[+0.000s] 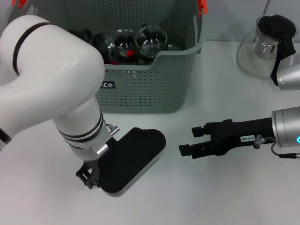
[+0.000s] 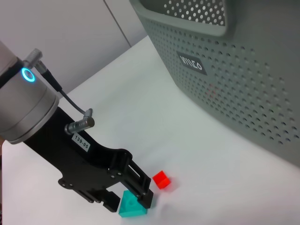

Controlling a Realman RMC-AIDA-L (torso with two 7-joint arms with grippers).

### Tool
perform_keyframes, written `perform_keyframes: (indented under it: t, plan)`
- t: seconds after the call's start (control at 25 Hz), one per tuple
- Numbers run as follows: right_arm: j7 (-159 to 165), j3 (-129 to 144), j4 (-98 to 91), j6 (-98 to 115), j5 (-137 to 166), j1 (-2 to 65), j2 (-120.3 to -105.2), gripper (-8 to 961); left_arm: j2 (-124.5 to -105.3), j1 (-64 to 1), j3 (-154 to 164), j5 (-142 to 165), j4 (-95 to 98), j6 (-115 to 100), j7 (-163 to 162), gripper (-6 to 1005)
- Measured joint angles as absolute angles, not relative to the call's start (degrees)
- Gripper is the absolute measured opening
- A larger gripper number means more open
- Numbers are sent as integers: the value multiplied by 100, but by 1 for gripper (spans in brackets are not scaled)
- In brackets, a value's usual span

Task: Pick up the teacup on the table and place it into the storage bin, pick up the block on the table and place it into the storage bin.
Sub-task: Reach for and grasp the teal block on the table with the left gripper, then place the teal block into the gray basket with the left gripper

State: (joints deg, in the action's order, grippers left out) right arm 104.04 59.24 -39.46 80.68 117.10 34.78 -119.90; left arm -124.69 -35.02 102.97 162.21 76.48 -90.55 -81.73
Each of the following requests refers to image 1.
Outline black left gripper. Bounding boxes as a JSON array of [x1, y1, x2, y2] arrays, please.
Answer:
[[75, 158, 101, 189]]

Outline grey-green perforated storage bin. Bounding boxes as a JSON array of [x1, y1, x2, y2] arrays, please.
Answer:
[[4, 0, 208, 115]]

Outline glass teacup black sleeve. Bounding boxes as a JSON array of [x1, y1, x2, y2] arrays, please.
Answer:
[[91, 32, 116, 64], [112, 28, 138, 66], [137, 44, 174, 66], [135, 25, 169, 59]]

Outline silver cable connector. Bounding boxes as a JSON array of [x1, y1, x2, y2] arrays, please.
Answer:
[[253, 135, 275, 149], [106, 123, 120, 136]]

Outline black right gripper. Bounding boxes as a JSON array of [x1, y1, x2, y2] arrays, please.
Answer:
[[178, 117, 274, 160]]

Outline black clay teapot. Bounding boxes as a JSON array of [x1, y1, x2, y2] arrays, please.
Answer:
[[67, 28, 92, 45]]

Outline glass pitcher black handle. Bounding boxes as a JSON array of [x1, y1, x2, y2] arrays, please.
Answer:
[[236, 14, 297, 86]]

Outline dark arm cable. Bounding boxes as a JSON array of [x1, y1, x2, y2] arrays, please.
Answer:
[[271, 142, 300, 159]]

